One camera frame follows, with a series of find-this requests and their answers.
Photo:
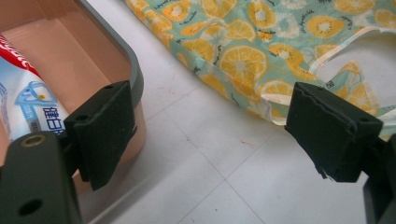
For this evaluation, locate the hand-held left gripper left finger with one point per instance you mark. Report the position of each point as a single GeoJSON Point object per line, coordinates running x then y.
{"type": "Point", "coordinates": [102, 137]}

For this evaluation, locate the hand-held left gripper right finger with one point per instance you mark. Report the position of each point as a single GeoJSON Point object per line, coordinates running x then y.
{"type": "Point", "coordinates": [330, 137]}

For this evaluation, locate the orange-slice print fabric bag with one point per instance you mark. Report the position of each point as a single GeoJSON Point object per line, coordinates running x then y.
{"type": "Point", "coordinates": [249, 49]}

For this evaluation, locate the pink plastic basket grey rim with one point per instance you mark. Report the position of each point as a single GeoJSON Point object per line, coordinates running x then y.
{"type": "Point", "coordinates": [77, 59]}

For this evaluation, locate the white and red toothpaste tube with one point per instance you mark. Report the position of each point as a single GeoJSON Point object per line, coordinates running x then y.
{"type": "Point", "coordinates": [25, 99]}

